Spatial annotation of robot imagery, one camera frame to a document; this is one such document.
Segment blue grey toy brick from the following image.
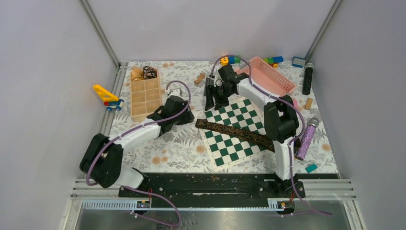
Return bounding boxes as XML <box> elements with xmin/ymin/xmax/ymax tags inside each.
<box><xmin>292</xmin><ymin>57</ymin><xmax>306</xmax><ymax>68</ymax></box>

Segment black toy microphone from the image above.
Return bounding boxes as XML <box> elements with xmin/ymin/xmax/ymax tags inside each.
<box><xmin>302</xmin><ymin>62</ymin><xmax>315</xmax><ymax>95</ymax></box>

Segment grey studded baseplate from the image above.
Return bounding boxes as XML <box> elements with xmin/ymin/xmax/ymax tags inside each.
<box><xmin>203</xmin><ymin>77</ymin><xmax>213</xmax><ymax>96</ymax></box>

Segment small wooden rectangular block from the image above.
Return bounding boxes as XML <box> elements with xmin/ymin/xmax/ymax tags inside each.
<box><xmin>304</xmin><ymin>98</ymin><xmax>314</xmax><ymax>110</ymax></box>

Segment black key-patterned necktie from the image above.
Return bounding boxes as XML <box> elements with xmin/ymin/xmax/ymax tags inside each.
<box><xmin>195</xmin><ymin>119</ymin><xmax>275</xmax><ymax>152</ymax></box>

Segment teal small block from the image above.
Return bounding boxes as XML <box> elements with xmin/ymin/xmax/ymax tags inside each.
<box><xmin>305</xmin><ymin>163</ymin><xmax>318</xmax><ymax>173</ymax></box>

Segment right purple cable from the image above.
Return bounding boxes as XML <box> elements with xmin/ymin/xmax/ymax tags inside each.
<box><xmin>210</xmin><ymin>55</ymin><xmax>334</xmax><ymax>218</ymax></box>

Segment small wooden arch block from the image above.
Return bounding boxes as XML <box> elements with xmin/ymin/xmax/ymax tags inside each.
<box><xmin>194</xmin><ymin>72</ymin><xmax>205</xmax><ymax>85</ymax></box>

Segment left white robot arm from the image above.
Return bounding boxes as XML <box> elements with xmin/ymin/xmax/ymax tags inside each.
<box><xmin>79</xmin><ymin>95</ymin><xmax>194</xmax><ymax>197</ymax></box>

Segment yellow toy ladder vehicle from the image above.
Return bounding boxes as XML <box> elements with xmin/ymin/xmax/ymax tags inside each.
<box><xmin>92</xmin><ymin>84</ymin><xmax>124</xmax><ymax>112</ymax></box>

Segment rolled golden tie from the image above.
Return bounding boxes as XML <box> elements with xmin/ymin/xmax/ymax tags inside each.
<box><xmin>131</xmin><ymin>69</ymin><xmax>144</xmax><ymax>82</ymax></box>

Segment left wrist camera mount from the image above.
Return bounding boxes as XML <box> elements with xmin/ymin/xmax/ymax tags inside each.
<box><xmin>165</xmin><ymin>88</ymin><xmax>182</xmax><ymax>98</ymax></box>

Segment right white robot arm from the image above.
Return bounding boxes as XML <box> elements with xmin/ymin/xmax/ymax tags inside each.
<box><xmin>204</xmin><ymin>65</ymin><xmax>299</xmax><ymax>197</ymax></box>

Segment purple glitter toy microphone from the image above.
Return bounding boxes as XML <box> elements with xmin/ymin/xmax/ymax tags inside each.
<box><xmin>295</xmin><ymin>117</ymin><xmax>320</xmax><ymax>161</ymax></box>

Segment rolled floral black tie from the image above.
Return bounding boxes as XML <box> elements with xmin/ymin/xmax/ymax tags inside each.
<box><xmin>143</xmin><ymin>66</ymin><xmax>158</xmax><ymax>80</ymax></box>

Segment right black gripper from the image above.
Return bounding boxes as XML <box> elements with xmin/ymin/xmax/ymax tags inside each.
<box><xmin>204</xmin><ymin>85</ymin><xmax>234</xmax><ymax>112</ymax></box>

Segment green white chessboard mat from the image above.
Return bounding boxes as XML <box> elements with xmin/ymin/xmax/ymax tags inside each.
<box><xmin>198</xmin><ymin>98</ymin><xmax>271</xmax><ymax>170</ymax></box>

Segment pink perforated plastic basket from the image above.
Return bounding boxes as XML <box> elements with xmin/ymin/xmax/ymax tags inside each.
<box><xmin>249</xmin><ymin>57</ymin><xmax>296</xmax><ymax>96</ymax></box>

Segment multicolour toy brick train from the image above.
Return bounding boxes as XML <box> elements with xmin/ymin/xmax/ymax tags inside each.
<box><xmin>262</xmin><ymin>56</ymin><xmax>284</xmax><ymax>68</ymax></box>

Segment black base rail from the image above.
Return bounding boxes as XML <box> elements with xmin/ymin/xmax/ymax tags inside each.
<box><xmin>119</xmin><ymin>171</ymin><xmax>339</xmax><ymax>209</ymax></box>

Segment wooden compartment box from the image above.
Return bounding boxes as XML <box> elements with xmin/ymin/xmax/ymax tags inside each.
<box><xmin>130</xmin><ymin>66</ymin><xmax>164</xmax><ymax>122</ymax></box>

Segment yellow round toy block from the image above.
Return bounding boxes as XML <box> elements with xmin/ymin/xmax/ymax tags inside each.
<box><xmin>220</xmin><ymin>56</ymin><xmax>229</xmax><ymax>66</ymax></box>

